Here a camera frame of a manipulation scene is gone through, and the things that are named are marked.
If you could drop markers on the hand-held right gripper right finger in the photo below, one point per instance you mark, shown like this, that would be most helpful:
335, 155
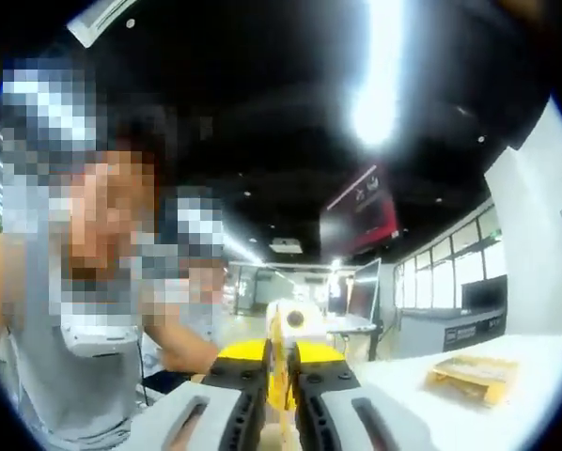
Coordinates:
356, 418

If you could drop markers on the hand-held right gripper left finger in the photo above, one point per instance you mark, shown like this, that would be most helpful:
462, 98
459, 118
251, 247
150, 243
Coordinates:
187, 418

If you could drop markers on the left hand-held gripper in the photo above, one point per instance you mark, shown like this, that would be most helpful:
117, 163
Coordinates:
311, 324

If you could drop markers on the yellow coffee pouch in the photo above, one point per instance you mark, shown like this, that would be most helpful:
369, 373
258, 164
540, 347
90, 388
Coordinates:
278, 376

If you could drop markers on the yellow cardboard box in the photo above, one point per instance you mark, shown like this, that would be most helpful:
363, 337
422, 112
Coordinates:
473, 380

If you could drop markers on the white laptop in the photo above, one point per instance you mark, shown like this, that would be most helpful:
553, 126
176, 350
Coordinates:
363, 296

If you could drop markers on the white chest device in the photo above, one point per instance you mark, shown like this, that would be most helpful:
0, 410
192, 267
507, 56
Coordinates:
102, 340

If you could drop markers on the person in grey shirt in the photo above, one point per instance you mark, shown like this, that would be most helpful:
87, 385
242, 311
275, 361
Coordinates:
74, 394

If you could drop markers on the black cabinet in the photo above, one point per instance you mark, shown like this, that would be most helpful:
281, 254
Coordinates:
450, 329

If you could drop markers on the glass partition windows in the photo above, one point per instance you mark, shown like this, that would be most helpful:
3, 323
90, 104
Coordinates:
450, 263

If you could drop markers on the long ceiling light strip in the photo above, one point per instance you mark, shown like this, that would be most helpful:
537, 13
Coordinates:
379, 84

